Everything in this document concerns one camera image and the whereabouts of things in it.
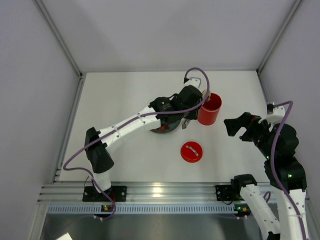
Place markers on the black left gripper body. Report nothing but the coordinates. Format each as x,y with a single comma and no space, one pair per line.
194,113

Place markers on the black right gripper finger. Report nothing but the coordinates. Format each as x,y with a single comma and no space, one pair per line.
233,125
244,137

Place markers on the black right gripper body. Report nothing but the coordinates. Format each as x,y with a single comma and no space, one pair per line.
250,128

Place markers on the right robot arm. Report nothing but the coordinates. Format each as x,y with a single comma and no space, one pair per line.
277,142

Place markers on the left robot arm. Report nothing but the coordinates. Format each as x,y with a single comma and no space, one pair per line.
162,111

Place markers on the red cylindrical tin container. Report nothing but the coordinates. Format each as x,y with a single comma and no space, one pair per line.
209,111

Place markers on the blue ceramic plate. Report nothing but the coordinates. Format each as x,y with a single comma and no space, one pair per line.
166,127

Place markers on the red tin lid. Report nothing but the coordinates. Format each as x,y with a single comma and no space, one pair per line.
191,152

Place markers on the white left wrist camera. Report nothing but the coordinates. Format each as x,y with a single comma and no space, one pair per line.
193,81

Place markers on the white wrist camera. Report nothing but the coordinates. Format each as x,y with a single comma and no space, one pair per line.
193,81
275,113

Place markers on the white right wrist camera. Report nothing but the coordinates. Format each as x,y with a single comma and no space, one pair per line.
275,113

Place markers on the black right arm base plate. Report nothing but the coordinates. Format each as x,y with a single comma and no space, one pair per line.
226,193

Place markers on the right aluminium frame post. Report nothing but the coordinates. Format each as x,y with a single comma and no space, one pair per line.
289,16

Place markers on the aluminium frame post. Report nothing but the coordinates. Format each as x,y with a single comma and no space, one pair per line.
56,33
289,16

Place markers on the left aluminium frame post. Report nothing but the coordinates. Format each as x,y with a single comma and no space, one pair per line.
56,33

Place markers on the aluminium mounting rail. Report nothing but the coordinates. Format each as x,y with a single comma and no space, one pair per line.
136,193

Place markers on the grey slotted cable duct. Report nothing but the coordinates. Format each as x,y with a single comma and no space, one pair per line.
123,209

